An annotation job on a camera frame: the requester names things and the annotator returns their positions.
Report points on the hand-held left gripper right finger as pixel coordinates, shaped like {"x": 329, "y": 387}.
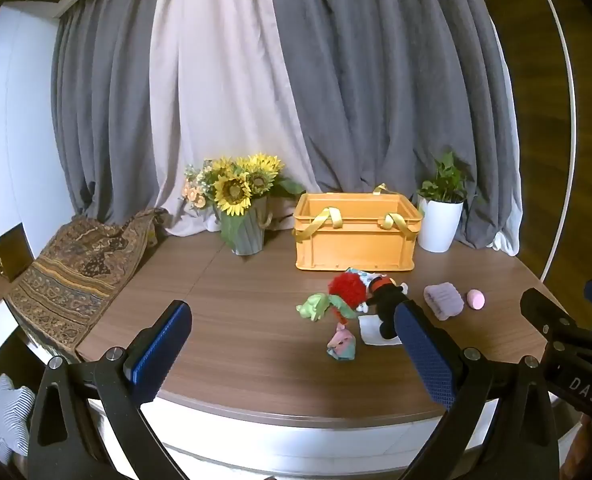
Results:
{"x": 426, "y": 357}

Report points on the orange plastic crate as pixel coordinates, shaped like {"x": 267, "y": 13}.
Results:
{"x": 356, "y": 245}

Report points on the red-haired plush doll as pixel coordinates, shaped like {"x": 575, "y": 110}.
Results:
{"x": 348, "y": 290}

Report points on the green potted plant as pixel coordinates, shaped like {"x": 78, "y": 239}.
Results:
{"x": 446, "y": 182}

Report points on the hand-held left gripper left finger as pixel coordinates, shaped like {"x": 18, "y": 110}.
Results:
{"x": 158, "y": 352}

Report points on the multicolour plush toy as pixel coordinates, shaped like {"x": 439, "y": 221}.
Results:
{"x": 373, "y": 276}

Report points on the pink and green plush toy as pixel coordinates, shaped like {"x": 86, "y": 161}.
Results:
{"x": 341, "y": 344}

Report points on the pale pink curtain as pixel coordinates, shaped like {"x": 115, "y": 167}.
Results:
{"x": 215, "y": 85}

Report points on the purple knitted cloth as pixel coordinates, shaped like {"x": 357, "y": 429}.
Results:
{"x": 443, "y": 301}

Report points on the black plush toy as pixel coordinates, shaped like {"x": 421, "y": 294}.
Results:
{"x": 386, "y": 305}

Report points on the striped star-shaped pillow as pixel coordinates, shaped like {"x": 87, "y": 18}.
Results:
{"x": 8, "y": 415}

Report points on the white hoop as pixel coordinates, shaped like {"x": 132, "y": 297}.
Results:
{"x": 570, "y": 90}

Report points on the white cloth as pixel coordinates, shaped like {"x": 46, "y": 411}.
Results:
{"x": 371, "y": 332}

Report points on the white plant pot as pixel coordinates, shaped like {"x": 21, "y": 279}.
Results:
{"x": 438, "y": 225}

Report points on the grey ribbed vase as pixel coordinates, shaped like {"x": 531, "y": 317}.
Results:
{"x": 248, "y": 232}

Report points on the brown patterned cloth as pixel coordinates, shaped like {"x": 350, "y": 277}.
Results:
{"x": 75, "y": 270}

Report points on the pink egg-shaped sponge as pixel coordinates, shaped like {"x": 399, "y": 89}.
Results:
{"x": 476, "y": 299}

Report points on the grey curtain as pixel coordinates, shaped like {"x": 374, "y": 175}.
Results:
{"x": 100, "y": 100}
{"x": 386, "y": 85}

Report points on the sunflower bouquet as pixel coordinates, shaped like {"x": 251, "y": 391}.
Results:
{"x": 233, "y": 190}

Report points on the white cabinet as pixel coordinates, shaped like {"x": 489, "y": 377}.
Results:
{"x": 15, "y": 125}

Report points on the white sheer curtain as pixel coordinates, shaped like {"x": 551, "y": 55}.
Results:
{"x": 507, "y": 242}

